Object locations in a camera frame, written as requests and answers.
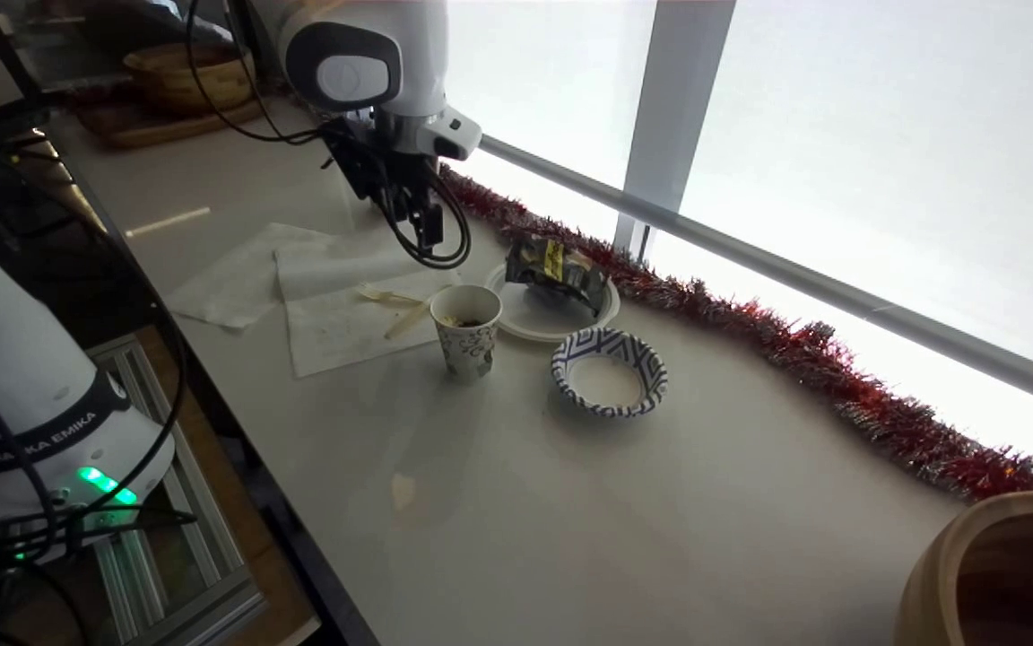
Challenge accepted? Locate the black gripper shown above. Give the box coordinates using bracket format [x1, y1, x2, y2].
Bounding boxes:
[321, 109, 463, 264]

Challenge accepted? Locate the cream plastic knife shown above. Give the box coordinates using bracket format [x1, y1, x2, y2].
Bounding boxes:
[351, 284, 425, 314]

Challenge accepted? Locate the cream plastic fork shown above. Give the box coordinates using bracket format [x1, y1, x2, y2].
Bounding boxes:
[378, 297, 439, 344]

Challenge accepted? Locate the black Smartfood snack packet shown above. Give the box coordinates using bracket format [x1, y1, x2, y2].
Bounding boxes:
[501, 229, 611, 315]

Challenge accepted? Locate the white round plate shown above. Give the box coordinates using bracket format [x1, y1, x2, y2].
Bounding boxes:
[485, 256, 623, 347]

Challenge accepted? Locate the patterned paper cup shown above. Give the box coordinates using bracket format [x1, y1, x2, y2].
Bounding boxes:
[425, 284, 504, 384]

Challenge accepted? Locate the embossed white paper towel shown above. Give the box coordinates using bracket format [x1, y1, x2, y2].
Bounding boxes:
[276, 238, 463, 381]
[162, 225, 304, 339]

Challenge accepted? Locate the thin white strip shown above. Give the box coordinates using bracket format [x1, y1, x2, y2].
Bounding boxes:
[123, 206, 215, 240]

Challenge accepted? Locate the blue white patterned paper bowl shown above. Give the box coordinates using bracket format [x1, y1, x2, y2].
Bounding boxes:
[546, 328, 671, 423]

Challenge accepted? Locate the brown wooden tray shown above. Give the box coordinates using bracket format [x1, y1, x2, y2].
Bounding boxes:
[63, 85, 276, 155]

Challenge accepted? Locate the red silver tinsel garland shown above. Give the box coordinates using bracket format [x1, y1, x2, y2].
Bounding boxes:
[439, 167, 1033, 503]

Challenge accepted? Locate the black stand pole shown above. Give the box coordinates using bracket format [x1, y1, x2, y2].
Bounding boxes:
[0, 0, 48, 110]

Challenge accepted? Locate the large wooden bowl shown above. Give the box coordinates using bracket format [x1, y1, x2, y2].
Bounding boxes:
[893, 490, 1033, 646]

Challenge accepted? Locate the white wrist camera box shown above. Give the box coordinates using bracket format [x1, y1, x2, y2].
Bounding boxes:
[423, 106, 485, 163]

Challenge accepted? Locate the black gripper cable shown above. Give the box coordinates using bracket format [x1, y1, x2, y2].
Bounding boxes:
[182, 0, 473, 272]

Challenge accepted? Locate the grey window frame post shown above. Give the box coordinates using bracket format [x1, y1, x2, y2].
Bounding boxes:
[611, 0, 744, 264]

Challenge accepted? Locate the grey window rail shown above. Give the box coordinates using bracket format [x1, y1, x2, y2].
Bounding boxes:
[473, 128, 1033, 423]

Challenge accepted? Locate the aluminium extrusion frame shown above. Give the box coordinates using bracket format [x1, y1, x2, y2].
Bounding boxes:
[62, 333, 270, 646]

